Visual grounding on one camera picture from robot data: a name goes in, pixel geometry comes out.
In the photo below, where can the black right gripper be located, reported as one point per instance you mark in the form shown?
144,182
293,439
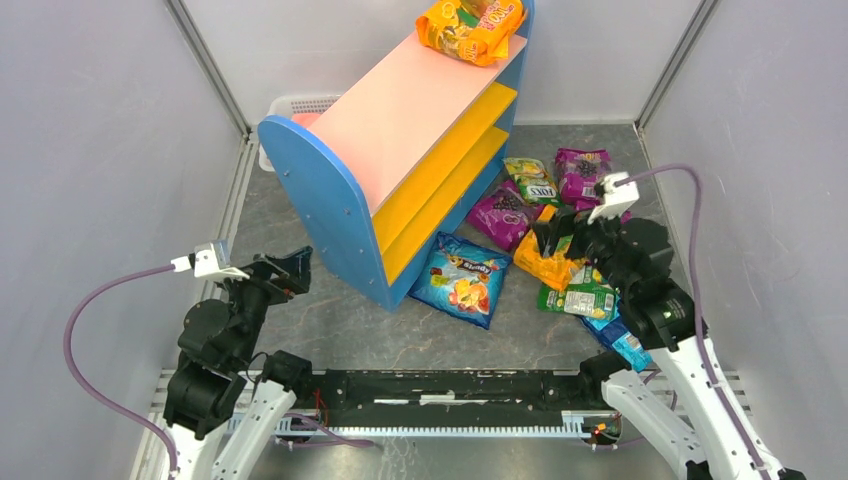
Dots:
571,229

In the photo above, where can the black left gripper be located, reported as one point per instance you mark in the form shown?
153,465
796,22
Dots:
275,274

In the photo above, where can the orange candy bag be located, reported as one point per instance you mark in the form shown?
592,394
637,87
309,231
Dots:
555,271
475,32

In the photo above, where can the blue Slendy candy bag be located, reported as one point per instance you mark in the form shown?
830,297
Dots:
462,279

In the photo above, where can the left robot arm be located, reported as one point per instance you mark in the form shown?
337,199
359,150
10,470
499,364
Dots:
217,347

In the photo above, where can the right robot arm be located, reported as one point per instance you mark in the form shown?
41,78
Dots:
715,440

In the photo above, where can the yellow green Fox's candy bag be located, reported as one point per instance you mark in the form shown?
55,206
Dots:
533,181

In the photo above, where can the purple candy bag left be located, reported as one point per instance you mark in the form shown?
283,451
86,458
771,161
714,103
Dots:
504,216

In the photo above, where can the purple candy bag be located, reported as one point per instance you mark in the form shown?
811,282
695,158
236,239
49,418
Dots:
504,216
577,172

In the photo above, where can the purple candy bag top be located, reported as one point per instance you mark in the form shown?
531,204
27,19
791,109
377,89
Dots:
577,172

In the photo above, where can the blue pink yellow shelf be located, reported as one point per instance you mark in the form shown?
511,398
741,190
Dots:
401,156

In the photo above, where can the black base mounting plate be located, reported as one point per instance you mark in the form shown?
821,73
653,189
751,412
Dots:
449,398

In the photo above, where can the white plastic basket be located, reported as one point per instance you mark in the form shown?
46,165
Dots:
302,110

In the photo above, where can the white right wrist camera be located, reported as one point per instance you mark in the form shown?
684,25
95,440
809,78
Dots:
617,192

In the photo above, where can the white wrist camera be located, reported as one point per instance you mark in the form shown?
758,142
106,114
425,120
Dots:
210,261
617,192

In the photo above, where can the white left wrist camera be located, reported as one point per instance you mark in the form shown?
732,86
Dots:
210,261

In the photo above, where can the white slotted cable duct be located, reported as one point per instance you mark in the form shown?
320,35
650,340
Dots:
570,427

